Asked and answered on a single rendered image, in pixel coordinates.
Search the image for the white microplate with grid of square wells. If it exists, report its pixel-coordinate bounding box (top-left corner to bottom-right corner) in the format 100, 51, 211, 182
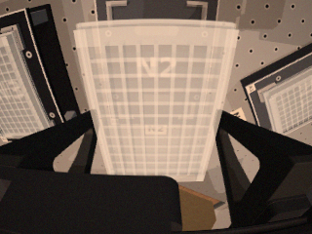
0, 31, 51, 138
73, 19, 239, 182
262, 65, 312, 135

